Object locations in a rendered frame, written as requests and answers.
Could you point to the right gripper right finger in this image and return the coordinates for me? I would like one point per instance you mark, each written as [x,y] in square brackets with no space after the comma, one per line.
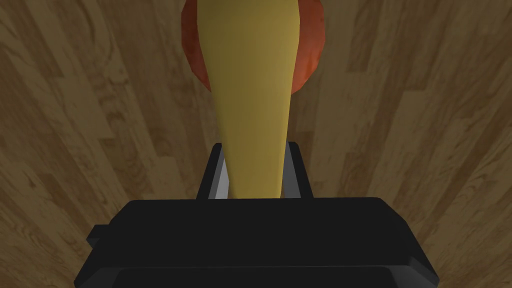
[296,176]

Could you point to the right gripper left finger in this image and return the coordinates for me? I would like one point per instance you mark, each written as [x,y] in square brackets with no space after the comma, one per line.
[212,176]

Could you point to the yellow banana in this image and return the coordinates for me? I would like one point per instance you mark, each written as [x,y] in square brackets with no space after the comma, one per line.
[250,100]

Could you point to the red apple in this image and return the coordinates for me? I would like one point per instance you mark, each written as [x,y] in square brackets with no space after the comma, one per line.
[308,48]

